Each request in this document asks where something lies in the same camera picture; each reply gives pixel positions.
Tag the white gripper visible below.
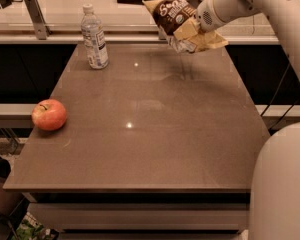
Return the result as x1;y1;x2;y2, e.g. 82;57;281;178
173;0;254;52

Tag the brown chip bag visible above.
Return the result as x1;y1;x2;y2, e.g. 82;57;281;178
143;0;197;53

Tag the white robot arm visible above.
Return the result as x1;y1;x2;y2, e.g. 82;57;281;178
197;0;300;240

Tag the red apple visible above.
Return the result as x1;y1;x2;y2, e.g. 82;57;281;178
31;99;67;131

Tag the clear plastic water bottle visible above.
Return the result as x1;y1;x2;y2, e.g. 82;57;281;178
81;4;109;69

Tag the grey table drawer front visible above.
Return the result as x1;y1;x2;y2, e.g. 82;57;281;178
28;203;248;232

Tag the brown bin with hole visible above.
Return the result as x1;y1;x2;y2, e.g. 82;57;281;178
0;157;23;215

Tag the left metal glass bracket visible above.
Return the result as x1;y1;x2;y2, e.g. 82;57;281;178
24;0;50;40

